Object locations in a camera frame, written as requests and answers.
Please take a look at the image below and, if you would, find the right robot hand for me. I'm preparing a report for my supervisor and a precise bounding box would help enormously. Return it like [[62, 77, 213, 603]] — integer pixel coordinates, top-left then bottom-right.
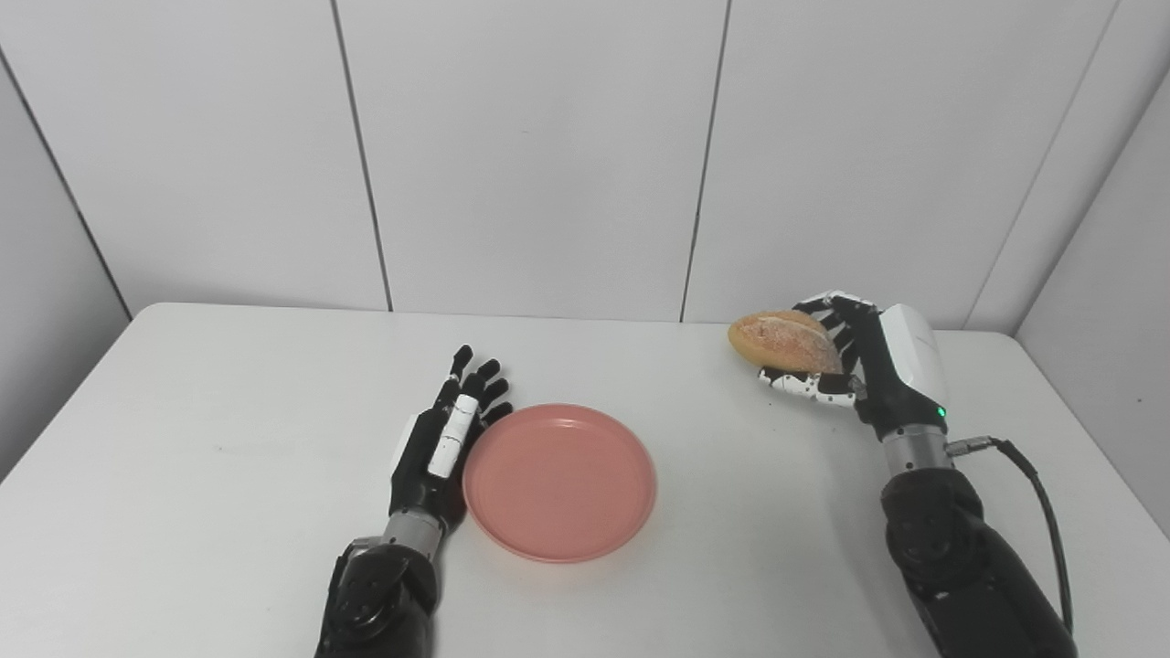
[[758, 291, 952, 443]]

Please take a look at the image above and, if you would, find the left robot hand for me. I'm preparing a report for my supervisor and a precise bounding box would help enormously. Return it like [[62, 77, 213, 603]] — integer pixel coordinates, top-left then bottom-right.
[[388, 345, 514, 536]]

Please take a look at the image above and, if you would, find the bread roll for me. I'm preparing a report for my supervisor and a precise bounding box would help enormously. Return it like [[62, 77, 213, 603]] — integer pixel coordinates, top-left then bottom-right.
[[728, 310, 844, 375]]

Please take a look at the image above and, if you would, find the pink plate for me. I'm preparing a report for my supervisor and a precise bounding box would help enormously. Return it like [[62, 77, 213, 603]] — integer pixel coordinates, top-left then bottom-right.
[[462, 404, 658, 564]]

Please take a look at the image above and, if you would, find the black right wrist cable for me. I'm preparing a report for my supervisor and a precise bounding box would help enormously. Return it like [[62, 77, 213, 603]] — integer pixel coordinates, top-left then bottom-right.
[[946, 437, 1075, 636]]

